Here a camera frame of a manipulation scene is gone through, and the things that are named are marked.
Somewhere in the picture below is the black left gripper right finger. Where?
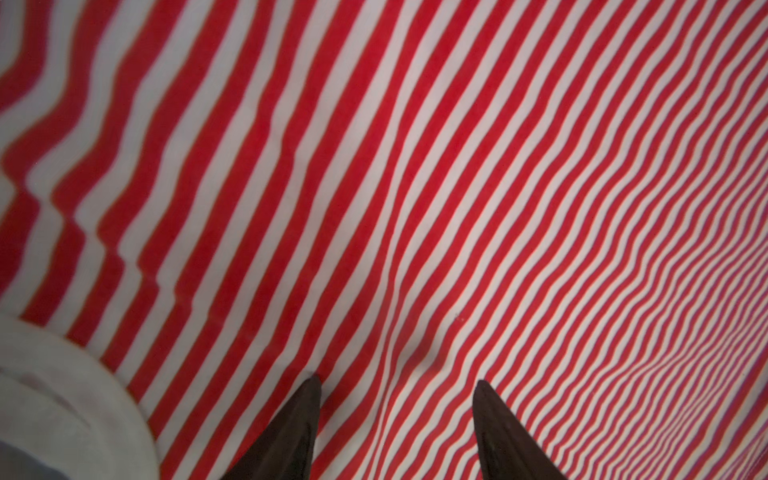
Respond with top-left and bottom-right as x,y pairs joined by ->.
472,380 -> 566,480

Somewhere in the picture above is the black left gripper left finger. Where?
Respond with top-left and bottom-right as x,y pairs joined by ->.
222,375 -> 321,480

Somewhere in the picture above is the red white striped tank top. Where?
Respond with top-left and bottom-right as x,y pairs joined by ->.
1,1 -> 767,479

